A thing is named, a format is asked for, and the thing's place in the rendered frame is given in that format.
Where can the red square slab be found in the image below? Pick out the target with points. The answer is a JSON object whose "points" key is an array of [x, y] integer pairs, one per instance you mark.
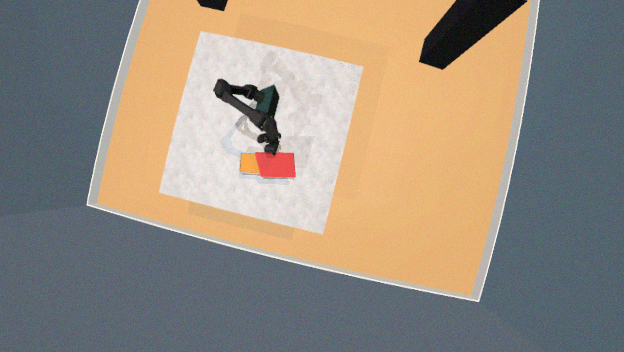
{"points": [[280, 165]]}

